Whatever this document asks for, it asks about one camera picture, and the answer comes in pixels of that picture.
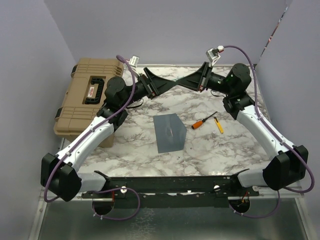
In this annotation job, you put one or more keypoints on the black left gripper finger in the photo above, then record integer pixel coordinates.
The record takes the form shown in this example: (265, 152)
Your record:
(157, 80)
(163, 86)

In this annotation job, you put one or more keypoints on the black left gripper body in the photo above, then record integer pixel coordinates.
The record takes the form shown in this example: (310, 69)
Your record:
(146, 86)

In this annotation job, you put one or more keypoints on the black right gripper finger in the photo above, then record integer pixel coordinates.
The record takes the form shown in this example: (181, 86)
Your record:
(196, 77)
(195, 86)

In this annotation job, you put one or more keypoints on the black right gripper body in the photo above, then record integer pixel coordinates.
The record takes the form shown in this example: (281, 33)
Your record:
(210, 80)

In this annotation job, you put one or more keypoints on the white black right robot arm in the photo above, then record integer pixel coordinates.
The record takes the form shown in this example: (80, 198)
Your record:
(287, 161)

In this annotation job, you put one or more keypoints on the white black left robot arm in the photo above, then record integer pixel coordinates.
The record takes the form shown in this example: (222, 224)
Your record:
(59, 172)

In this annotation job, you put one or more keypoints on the yellow utility knife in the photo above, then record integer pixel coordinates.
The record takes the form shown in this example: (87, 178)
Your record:
(218, 124)

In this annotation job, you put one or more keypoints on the tan plastic tool case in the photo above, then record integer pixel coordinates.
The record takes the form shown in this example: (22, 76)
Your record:
(85, 95)

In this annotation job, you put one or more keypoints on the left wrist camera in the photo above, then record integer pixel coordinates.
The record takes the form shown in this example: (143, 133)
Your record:
(134, 60)

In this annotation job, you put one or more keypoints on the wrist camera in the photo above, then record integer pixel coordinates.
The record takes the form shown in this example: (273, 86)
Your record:
(134, 60)
(213, 54)

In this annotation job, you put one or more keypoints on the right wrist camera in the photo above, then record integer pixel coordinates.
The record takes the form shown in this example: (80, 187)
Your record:
(213, 54)

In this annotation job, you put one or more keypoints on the orange handled screwdriver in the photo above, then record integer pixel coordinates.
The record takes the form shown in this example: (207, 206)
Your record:
(200, 122)

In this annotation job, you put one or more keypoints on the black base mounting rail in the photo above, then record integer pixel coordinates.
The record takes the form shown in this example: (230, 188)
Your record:
(171, 191)

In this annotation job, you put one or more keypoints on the aluminium extrusion rail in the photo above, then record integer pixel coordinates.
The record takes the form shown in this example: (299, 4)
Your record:
(268, 193)

